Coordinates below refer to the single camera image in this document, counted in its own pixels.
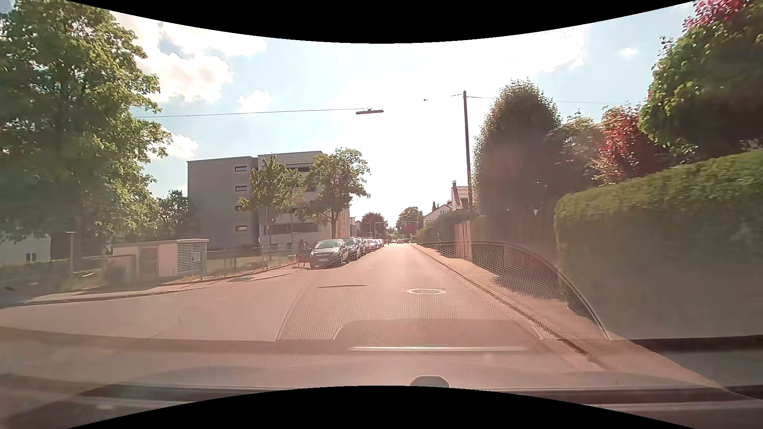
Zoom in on pavement with kerb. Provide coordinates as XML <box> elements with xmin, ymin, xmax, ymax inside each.
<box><xmin>24</xmin><ymin>262</ymin><xmax>311</xmax><ymax>306</ymax></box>

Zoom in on metal railing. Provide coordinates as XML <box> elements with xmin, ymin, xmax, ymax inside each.
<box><xmin>205</xmin><ymin>247</ymin><xmax>299</xmax><ymax>276</ymax></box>

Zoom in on white building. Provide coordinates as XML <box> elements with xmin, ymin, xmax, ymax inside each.
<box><xmin>0</xmin><ymin>234</ymin><xmax>52</xmax><ymax>267</ymax></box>

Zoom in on grey apartment building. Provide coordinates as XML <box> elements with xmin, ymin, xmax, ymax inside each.
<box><xmin>186</xmin><ymin>150</ymin><xmax>352</xmax><ymax>251</ymax></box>

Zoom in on small beige utility building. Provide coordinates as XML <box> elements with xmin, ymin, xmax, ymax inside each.
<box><xmin>110</xmin><ymin>238</ymin><xmax>210</xmax><ymax>281</ymax></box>

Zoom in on large tree with red top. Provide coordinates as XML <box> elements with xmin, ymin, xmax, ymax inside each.
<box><xmin>639</xmin><ymin>0</ymin><xmax>763</xmax><ymax>160</ymax></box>

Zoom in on green street tree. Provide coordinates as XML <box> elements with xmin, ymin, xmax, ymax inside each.
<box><xmin>236</xmin><ymin>155</ymin><xmax>306</xmax><ymax>248</ymax></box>
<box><xmin>298</xmin><ymin>148</ymin><xmax>372</xmax><ymax>240</ymax></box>

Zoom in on car's own bonnet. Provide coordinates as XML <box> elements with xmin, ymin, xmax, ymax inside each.
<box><xmin>0</xmin><ymin>319</ymin><xmax>763</xmax><ymax>429</ymax></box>

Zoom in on overhead wires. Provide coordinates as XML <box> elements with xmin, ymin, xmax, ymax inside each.
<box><xmin>134</xmin><ymin>94</ymin><xmax>615</xmax><ymax>119</ymax></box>

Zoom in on red-leaved tree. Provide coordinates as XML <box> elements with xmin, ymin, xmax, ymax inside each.
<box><xmin>591</xmin><ymin>105</ymin><xmax>671</xmax><ymax>182</ymax></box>

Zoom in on grass verge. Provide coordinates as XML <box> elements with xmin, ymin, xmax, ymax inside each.
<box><xmin>60</xmin><ymin>268</ymin><xmax>129</xmax><ymax>293</ymax></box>

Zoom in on wooden utility pole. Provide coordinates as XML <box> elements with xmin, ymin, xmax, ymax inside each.
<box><xmin>451</xmin><ymin>91</ymin><xmax>476</xmax><ymax>212</ymax></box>

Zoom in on white house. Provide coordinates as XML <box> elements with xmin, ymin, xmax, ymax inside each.
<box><xmin>422</xmin><ymin>203</ymin><xmax>453</xmax><ymax>227</ymax></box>

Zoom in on row of parked cars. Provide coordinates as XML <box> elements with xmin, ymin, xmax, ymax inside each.
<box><xmin>308</xmin><ymin>236</ymin><xmax>386</xmax><ymax>270</ymax></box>

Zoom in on trimmed green hedge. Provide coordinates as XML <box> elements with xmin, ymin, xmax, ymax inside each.
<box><xmin>554</xmin><ymin>150</ymin><xmax>763</xmax><ymax>339</ymax></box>

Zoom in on paved pavement beside hedge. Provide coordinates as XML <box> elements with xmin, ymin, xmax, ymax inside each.
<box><xmin>411</xmin><ymin>242</ymin><xmax>609</xmax><ymax>340</ymax></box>

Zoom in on tall dark conifer hedge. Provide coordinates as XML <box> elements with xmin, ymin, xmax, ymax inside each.
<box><xmin>472</xmin><ymin>79</ymin><xmax>564</xmax><ymax>251</ymax></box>

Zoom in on grey asphalt road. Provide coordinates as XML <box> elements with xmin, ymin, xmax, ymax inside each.
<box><xmin>0</xmin><ymin>242</ymin><xmax>561</xmax><ymax>344</ymax></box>

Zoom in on large green tree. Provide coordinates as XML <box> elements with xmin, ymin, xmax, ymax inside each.
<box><xmin>0</xmin><ymin>0</ymin><xmax>174</xmax><ymax>263</ymax></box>

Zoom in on house with red roof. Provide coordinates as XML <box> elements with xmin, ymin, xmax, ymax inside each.
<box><xmin>450</xmin><ymin>180</ymin><xmax>472</xmax><ymax>212</ymax></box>

